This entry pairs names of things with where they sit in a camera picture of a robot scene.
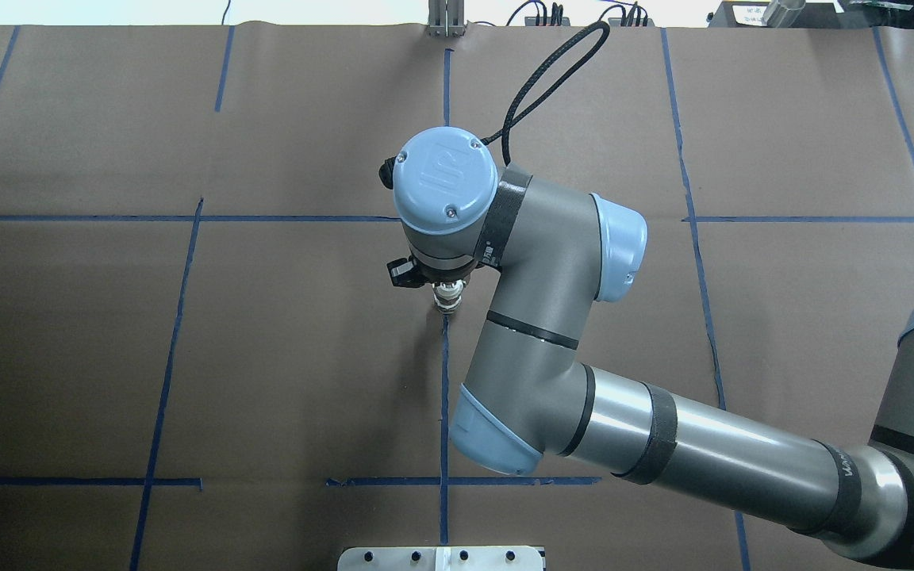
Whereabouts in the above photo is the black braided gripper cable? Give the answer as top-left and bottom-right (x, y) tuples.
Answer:
(479, 21), (612, 167)

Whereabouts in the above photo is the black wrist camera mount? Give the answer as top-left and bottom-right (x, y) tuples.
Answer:
(386, 255), (427, 289)

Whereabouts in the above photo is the aluminium frame post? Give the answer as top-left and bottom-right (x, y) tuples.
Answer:
(425, 0), (467, 37)

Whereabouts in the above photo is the white camera mast with base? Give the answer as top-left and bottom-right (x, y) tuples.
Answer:
(336, 545), (547, 570)

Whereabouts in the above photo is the steel cylinder weight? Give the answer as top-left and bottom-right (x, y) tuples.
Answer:
(761, 0), (807, 29)

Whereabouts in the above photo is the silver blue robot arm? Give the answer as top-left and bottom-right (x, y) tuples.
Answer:
(380, 126), (914, 569)

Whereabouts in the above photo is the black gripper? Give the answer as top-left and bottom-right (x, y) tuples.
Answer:
(404, 246), (478, 288)

